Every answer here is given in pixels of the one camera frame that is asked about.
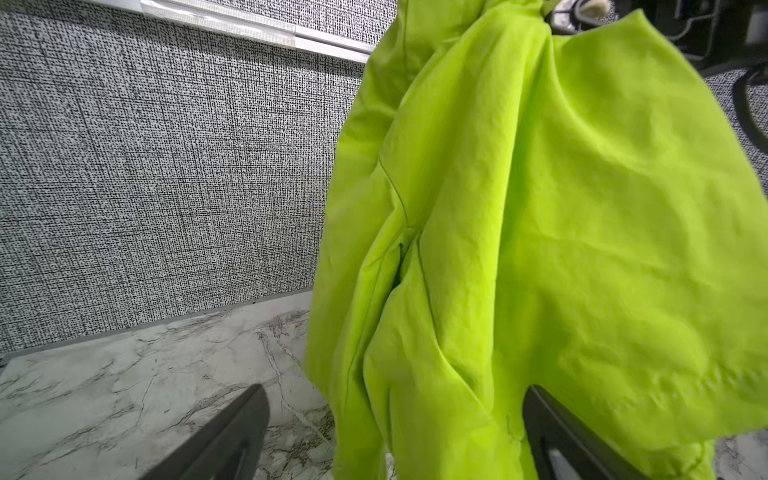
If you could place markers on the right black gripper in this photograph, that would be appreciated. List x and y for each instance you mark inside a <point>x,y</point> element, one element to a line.
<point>714,36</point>

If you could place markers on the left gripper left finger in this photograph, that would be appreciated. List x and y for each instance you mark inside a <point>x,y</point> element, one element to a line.
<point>227,447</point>

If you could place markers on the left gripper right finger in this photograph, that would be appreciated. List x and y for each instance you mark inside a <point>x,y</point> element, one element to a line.
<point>563,447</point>

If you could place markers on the neon green shorts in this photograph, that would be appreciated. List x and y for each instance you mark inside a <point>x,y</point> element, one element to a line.
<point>510,208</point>

